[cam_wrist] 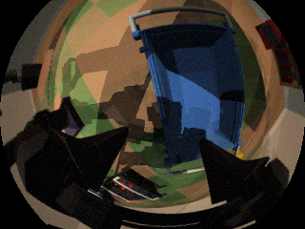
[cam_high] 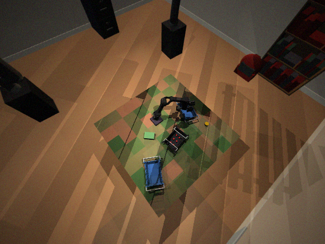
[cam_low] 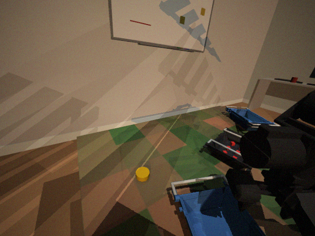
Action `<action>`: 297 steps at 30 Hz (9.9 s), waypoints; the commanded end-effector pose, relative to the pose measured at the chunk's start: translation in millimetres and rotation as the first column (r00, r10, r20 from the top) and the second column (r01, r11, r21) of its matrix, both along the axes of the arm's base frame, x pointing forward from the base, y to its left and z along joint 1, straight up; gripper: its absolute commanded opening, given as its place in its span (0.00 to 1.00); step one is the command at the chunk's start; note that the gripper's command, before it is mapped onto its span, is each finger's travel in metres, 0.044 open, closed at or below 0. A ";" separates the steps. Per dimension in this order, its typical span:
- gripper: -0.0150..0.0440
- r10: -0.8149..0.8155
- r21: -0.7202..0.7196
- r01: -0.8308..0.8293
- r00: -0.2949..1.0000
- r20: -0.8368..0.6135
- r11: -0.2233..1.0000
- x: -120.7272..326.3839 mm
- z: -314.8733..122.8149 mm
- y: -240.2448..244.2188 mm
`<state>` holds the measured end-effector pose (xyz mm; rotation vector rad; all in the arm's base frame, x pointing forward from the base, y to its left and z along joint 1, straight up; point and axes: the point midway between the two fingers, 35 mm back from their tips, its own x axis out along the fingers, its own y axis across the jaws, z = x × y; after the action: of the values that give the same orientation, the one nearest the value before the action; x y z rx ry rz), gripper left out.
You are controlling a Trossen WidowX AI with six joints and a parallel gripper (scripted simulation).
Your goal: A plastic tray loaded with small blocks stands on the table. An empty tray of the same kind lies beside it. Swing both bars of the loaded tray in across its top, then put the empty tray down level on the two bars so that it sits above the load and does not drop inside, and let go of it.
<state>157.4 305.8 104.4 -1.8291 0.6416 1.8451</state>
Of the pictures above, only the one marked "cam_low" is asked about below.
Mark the yellow short cylinder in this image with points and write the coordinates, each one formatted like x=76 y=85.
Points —
x=142 y=174

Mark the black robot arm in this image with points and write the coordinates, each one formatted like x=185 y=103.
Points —
x=288 y=146

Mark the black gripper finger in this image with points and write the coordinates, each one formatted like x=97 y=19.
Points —
x=285 y=213
x=242 y=206

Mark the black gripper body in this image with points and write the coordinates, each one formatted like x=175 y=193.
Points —
x=245 y=189

